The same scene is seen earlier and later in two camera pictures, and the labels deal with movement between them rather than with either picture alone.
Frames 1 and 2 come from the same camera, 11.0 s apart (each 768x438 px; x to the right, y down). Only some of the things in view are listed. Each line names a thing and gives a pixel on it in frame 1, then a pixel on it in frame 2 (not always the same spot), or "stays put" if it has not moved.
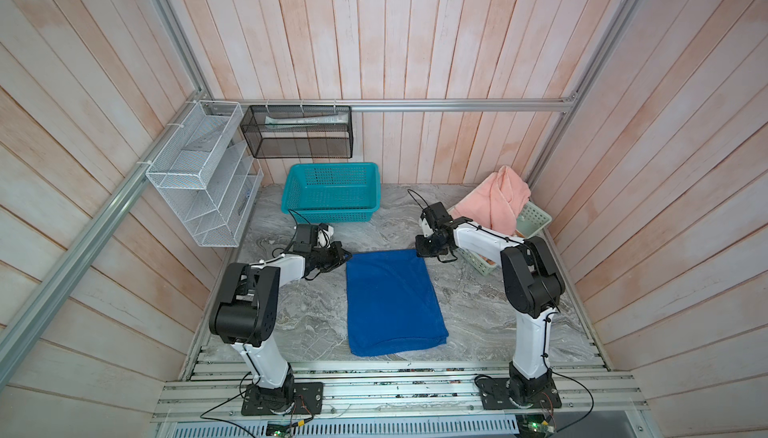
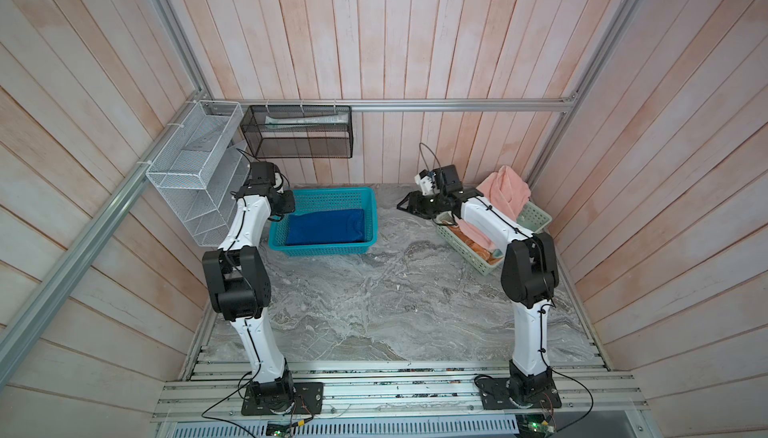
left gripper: (337, 256) -> (289, 205)
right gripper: (420, 249) -> (416, 204)
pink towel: (495, 201) stays put
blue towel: (393, 304) -> (325, 226)
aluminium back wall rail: (390, 102) stays put
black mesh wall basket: (299, 131) stays put
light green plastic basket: (532, 219) stays put
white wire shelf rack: (208, 173) stays put
